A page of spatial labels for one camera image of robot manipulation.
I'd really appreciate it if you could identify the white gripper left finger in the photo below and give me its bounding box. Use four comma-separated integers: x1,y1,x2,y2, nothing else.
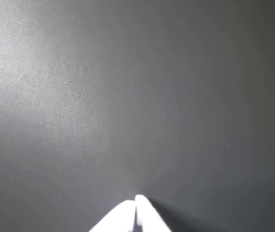
88,199,137,232

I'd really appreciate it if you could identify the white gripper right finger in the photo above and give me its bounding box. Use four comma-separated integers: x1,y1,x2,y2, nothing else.
134,194,173,232

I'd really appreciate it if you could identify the dark grey table mat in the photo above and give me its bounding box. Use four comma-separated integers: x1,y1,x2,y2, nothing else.
0,0,275,232

